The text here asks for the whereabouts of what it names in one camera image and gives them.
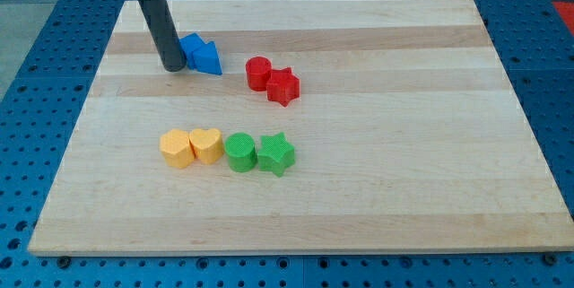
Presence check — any yellow heart block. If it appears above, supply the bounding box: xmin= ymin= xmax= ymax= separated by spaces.
xmin=189 ymin=128 xmax=224 ymax=164

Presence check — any yellow hexagon block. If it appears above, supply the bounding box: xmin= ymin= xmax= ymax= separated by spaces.
xmin=159 ymin=129 xmax=195 ymax=169

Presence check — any blue cube block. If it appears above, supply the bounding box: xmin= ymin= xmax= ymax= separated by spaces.
xmin=179 ymin=33 xmax=205 ymax=70

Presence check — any green cylinder block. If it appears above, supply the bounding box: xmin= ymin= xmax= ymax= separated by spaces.
xmin=224 ymin=133 xmax=257 ymax=172

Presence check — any green star block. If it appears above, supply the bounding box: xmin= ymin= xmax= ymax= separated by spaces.
xmin=257 ymin=132 xmax=295 ymax=177

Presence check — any red cylinder block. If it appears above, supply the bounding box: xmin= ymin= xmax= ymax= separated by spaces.
xmin=246 ymin=57 xmax=272 ymax=92

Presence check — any blue triangle block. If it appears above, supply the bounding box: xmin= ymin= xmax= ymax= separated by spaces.
xmin=192 ymin=41 xmax=222 ymax=75

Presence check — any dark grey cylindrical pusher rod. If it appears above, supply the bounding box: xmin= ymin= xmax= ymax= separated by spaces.
xmin=137 ymin=0 xmax=187 ymax=72

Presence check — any red star block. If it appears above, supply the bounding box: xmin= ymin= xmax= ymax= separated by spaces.
xmin=266 ymin=67 xmax=300 ymax=107

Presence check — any wooden board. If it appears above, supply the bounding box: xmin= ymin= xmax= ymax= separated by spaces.
xmin=28 ymin=0 xmax=573 ymax=257

